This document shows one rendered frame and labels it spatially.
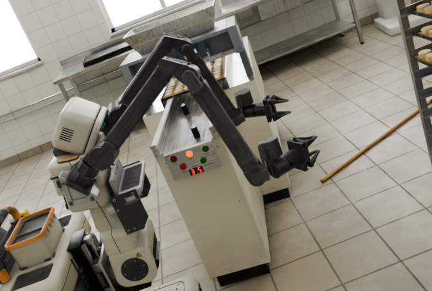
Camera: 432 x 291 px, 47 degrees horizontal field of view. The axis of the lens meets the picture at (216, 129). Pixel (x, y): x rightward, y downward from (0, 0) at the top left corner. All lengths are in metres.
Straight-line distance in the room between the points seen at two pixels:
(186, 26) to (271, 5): 2.83
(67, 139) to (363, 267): 1.55
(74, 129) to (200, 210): 0.95
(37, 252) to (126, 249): 0.33
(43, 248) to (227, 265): 1.06
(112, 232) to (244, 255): 0.92
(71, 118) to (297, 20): 4.93
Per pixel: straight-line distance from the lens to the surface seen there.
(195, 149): 2.30
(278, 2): 5.68
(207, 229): 2.54
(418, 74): 2.23
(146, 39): 2.95
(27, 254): 2.01
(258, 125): 3.03
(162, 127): 2.52
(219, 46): 2.96
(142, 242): 1.96
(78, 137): 1.76
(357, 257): 2.66
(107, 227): 1.94
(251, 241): 2.58
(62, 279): 1.90
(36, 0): 6.24
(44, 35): 6.27
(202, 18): 2.90
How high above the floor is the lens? 1.66
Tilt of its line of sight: 20 degrees down
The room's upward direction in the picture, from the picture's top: 21 degrees counter-clockwise
